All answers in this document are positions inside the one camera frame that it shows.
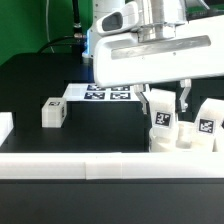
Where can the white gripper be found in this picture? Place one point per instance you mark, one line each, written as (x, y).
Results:
(197, 51)

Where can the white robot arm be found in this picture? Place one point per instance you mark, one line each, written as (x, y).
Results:
(158, 20)

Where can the white sheet with tags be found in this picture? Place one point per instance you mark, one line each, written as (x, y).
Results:
(91, 92)

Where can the white front fence rail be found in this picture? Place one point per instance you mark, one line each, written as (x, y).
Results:
(94, 166)

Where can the white fence rail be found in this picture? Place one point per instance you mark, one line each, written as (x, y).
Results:
(6, 125)
(94, 166)

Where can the white left fence rail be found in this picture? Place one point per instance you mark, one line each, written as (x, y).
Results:
(6, 125)

